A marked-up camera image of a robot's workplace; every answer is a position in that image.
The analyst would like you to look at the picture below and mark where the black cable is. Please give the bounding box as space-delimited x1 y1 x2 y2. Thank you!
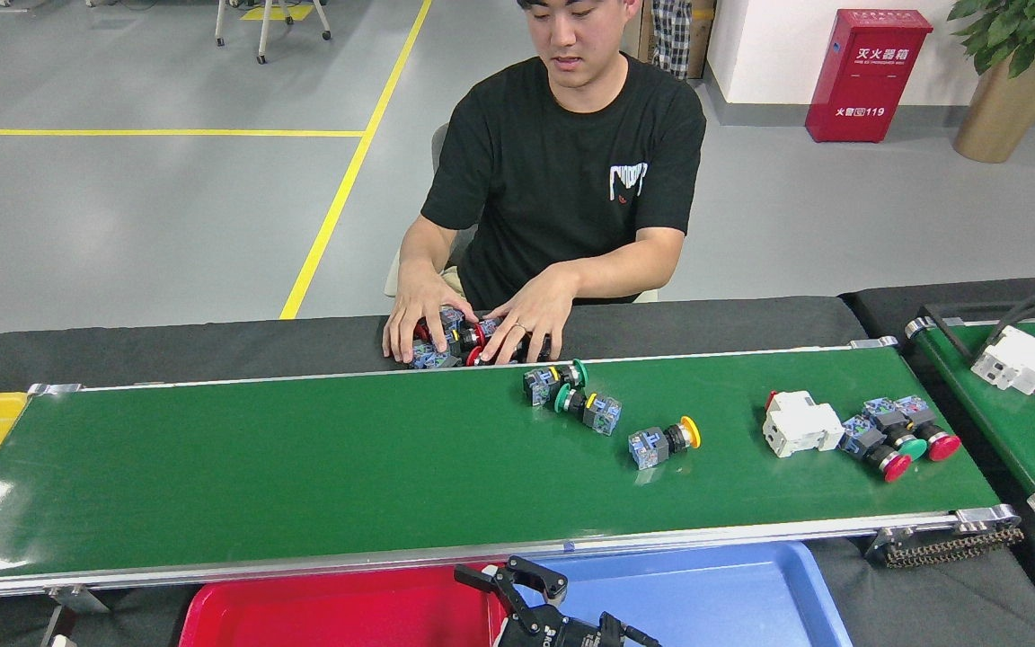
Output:
922 279 1035 365

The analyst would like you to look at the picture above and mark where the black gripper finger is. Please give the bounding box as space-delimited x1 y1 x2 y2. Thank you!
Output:
455 563 527 634
507 555 569 621

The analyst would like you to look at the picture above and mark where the background person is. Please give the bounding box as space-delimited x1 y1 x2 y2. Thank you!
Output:
650 0 694 80

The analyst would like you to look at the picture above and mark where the red fire extinguisher box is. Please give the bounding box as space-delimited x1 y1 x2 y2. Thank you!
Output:
805 9 933 143

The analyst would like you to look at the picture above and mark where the white wheeled stand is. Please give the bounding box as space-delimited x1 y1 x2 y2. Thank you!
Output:
214 0 332 64

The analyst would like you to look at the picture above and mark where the grey office chair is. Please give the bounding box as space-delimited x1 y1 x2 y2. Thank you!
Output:
384 121 662 304

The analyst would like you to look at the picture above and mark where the yellow cap push button switch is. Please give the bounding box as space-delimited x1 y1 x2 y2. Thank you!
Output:
628 415 703 471

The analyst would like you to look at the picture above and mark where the white circuit breaker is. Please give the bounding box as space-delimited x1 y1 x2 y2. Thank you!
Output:
762 389 845 459
971 324 1035 396

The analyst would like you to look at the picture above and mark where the long green conveyor belt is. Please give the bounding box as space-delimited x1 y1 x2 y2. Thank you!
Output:
0 336 1022 621

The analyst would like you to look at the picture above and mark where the brown cardboard box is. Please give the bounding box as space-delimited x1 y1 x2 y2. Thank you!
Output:
625 0 718 80

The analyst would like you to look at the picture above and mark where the black drive chain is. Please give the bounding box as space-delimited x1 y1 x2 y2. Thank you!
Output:
881 527 1026 569

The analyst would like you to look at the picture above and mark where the person's right hand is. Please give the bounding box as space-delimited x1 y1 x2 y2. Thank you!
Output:
381 265 481 363

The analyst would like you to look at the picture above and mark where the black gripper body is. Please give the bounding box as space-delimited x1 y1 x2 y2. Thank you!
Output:
495 611 662 647

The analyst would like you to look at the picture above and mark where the blue plastic tray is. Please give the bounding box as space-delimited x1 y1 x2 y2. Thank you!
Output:
514 541 853 647

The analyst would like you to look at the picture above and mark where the potted plant gold pot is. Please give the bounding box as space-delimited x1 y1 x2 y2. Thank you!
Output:
947 0 1035 164

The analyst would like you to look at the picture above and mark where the red plastic tray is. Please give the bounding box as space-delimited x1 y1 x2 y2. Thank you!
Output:
179 564 518 647

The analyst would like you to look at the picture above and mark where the person's left hand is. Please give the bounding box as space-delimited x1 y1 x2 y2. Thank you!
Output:
482 267 583 363

